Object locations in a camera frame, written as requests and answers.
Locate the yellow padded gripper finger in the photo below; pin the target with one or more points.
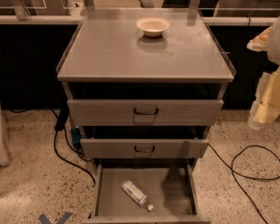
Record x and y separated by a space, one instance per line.
260 42
266 108

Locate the blue plastic bottle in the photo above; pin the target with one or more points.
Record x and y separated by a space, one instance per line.
137 195

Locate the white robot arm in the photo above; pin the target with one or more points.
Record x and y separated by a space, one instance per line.
273 49

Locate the grey metal drawer cabinet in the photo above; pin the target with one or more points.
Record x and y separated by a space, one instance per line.
110 58

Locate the bottom grey open drawer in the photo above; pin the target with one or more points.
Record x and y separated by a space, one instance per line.
170 189

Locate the middle grey drawer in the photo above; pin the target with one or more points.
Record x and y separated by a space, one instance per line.
143 148

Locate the top grey drawer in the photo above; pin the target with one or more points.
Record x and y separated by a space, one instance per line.
144 112

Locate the white paper bowl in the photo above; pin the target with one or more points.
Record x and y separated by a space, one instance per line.
153 26

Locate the blue power adapter box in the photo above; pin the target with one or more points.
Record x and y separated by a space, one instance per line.
76 136

